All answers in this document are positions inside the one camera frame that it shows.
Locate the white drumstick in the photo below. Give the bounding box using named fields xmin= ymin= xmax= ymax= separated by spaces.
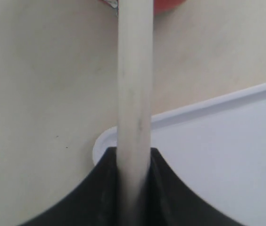
xmin=116 ymin=0 xmax=154 ymax=208

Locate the red small drum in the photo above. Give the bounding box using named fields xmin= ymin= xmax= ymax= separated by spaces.
xmin=101 ymin=0 xmax=186 ymax=15

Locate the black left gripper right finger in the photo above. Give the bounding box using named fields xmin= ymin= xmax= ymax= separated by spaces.
xmin=146 ymin=148 xmax=241 ymax=226

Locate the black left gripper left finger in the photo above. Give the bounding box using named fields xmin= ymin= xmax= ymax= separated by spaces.
xmin=22 ymin=147 xmax=117 ymax=226

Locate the white plastic tray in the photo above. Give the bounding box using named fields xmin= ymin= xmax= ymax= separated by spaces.
xmin=91 ymin=77 xmax=266 ymax=226

